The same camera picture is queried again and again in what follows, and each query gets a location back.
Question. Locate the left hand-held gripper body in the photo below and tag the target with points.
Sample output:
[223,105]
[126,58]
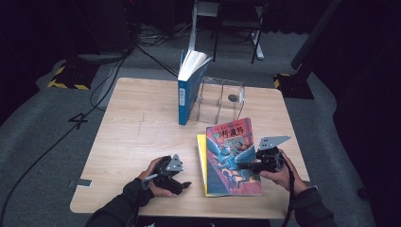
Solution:
[167,176]

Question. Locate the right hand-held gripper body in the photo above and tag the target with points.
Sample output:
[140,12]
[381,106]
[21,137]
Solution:
[269,157]

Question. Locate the red illustrated book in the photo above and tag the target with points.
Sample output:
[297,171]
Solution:
[227,176]

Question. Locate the yellow bordered book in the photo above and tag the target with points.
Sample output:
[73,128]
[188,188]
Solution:
[201,157]

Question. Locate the clear acrylic book rack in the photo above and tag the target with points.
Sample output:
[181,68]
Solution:
[227,94]

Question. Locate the blue book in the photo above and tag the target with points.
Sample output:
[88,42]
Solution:
[189,91]

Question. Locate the person's left hand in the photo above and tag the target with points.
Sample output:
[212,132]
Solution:
[157,190]

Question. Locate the person's right hand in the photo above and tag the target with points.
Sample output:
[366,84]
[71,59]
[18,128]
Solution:
[288,178]

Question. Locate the small black round pad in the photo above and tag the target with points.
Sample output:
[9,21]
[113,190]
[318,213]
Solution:
[232,97]

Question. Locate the black stand with striped base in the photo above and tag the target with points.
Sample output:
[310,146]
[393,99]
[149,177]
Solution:
[296,86]

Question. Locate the grey flat stand base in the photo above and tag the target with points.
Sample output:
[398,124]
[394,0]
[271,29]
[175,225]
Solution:
[101,57]

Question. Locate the black folding chair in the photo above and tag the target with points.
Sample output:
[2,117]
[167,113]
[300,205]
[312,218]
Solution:
[239,22]

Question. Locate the black yellow striped base plate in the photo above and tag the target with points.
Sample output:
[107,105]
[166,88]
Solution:
[74,75]

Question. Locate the white desk frame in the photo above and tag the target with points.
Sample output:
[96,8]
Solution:
[193,31]

